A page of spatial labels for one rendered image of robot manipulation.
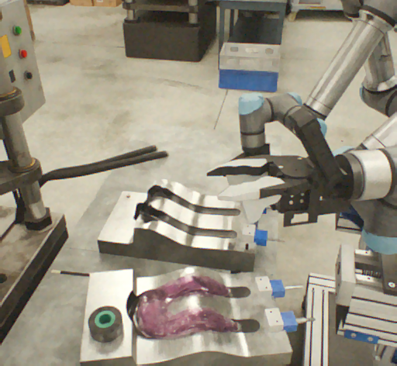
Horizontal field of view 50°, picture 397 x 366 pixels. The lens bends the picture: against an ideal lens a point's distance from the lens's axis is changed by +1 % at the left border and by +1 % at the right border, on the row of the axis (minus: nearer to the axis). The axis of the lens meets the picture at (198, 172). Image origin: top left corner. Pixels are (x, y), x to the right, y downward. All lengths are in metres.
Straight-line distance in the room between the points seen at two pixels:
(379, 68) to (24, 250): 1.28
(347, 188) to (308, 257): 1.94
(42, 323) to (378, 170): 0.98
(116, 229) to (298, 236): 1.51
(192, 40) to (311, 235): 3.08
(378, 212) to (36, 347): 0.92
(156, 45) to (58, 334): 4.34
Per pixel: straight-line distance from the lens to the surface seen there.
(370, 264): 1.22
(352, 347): 2.01
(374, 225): 0.76
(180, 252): 1.34
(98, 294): 1.19
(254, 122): 1.24
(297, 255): 2.58
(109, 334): 1.07
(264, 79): 4.45
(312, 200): 0.63
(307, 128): 0.59
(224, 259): 1.33
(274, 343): 1.16
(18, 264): 1.51
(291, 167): 0.62
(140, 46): 5.34
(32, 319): 1.33
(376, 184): 0.66
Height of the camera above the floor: 1.81
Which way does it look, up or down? 35 degrees down
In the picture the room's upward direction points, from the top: straight up
